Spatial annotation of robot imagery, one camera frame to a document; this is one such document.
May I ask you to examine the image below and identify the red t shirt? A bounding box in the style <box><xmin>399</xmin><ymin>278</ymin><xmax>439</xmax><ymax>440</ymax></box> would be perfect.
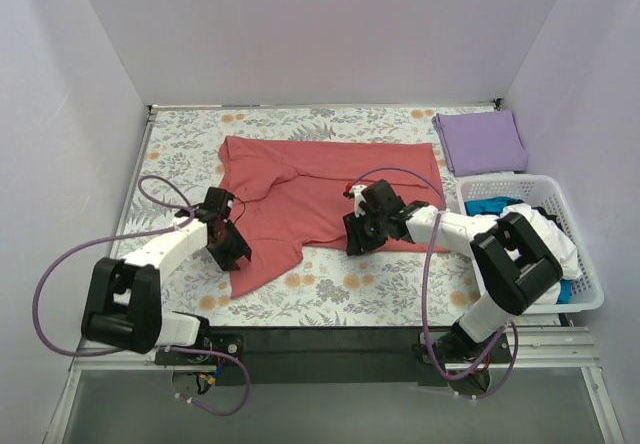
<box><xmin>219</xmin><ymin>136</ymin><xmax>443</xmax><ymax>298</ymax></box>

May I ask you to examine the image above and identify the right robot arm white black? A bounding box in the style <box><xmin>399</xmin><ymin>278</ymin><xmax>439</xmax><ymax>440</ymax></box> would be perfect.
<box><xmin>343</xmin><ymin>180</ymin><xmax>563</xmax><ymax>362</ymax></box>

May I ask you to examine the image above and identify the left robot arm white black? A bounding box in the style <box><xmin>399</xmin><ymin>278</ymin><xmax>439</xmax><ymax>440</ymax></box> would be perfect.
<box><xmin>81</xmin><ymin>187</ymin><xmax>252</xmax><ymax>364</ymax></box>

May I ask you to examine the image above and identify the floral patterned table mat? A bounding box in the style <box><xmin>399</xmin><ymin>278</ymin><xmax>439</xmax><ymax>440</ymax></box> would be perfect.
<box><xmin>121</xmin><ymin>106</ymin><xmax>480</xmax><ymax>327</ymax></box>

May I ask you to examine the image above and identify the blue t shirt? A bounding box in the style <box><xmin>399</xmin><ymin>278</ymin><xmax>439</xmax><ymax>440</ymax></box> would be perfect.
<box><xmin>465</xmin><ymin>196</ymin><xmax>572</xmax><ymax>304</ymax></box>

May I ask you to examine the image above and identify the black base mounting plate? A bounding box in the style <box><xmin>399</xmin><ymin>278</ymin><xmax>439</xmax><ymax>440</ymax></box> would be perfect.
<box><xmin>154</xmin><ymin>326</ymin><xmax>514</xmax><ymax>390</ymax></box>

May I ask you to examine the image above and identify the folded purple t shirt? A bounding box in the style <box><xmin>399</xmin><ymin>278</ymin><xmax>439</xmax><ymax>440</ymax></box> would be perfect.
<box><xmin>432</xmin><ymin>110</ymin><xmax>528</xmax><ymax>177</ymax></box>

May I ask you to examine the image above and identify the white plastic laundry basket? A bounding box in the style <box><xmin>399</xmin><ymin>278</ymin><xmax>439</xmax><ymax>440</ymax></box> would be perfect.
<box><xmin>456</xmin><ymin>174</ymin><xmax>606</xmax><ymax>314</ymax></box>

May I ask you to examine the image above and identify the white t shirt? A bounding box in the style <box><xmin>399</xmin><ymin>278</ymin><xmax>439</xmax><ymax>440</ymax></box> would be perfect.
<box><xmin>500</xmin><ymin>203</ymin><xmax>583</xmax><ymax>305</ymax></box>

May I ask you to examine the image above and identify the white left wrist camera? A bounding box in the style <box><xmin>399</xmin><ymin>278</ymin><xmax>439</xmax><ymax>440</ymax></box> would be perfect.
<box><xmin>172</xmin><ymin>207</ymin><xmax>212</xmax><ymax>229</ymax></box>

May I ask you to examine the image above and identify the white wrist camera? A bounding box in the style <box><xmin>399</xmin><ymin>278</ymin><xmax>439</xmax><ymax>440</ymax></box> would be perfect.
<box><xmin>172</xmin><ymin>207</ymin><xmax>212</xmax><ymax>229</ymax></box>
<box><xmin>343</xmin><ymin>184</ymin><xmax>366</xmax><ymax>217</ymax></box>

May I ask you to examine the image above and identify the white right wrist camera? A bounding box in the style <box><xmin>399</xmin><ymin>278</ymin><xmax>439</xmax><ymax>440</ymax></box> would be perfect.
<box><xmin>343</xmin><ymin>184</ymin><xmax>366</xmax><ymax>217</ymax></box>

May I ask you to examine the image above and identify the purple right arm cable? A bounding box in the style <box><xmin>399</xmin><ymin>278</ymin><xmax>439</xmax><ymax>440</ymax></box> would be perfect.
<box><xmin>352</xmin><ymin>166</ymin><xmax>519</xmax><ymax>399</ymax></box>

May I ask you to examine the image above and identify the aluminium frame rail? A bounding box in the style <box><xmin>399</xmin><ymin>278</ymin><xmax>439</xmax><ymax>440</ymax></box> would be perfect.
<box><xmin>47</xmin><ymin>326</ymin><xmax>623</xmax><ymax>443</ymax></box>

